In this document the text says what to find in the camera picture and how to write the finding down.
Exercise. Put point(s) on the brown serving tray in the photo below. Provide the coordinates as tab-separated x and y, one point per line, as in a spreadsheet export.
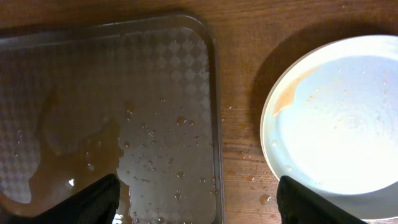
136	99

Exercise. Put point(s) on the white plate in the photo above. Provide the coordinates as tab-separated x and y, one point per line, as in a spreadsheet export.
330	123

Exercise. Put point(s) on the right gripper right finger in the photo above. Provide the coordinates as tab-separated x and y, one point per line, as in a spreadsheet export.
298	204

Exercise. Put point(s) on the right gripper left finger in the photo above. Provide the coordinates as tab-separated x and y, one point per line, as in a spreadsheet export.
95	204

